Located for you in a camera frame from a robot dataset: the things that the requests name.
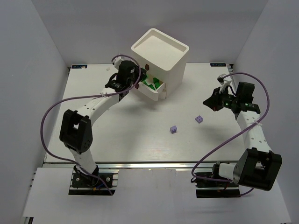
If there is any green long lego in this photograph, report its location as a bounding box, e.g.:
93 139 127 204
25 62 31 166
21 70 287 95
148 84 156 90
142 78 152 86

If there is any dark green lego front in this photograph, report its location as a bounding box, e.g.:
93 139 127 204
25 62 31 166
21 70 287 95
154 81 161 88

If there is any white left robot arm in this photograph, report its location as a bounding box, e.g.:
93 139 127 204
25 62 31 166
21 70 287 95
59 60 143 175

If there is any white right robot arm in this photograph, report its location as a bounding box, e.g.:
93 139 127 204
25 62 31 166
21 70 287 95
203 81 282 191

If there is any lilac square lego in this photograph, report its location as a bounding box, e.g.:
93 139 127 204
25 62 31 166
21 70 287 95
195 115 203 124

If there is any white drawer cabinet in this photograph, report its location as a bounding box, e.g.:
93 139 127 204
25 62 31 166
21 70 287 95
131 28 189 98

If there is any lilac small lego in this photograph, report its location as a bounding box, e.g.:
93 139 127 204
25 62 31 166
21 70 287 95
170 126 177 133

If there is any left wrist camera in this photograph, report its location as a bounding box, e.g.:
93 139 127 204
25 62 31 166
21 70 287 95
112 56 125 70

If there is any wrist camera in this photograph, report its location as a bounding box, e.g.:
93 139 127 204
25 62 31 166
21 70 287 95
217 74 232 93
112 56 125 70

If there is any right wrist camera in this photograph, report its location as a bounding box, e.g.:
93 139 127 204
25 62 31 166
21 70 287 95
217 74 232 93

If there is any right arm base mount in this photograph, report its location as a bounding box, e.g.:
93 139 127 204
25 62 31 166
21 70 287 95
191 177 241 198

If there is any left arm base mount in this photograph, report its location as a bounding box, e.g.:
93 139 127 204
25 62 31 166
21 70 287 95
68 170 118 196

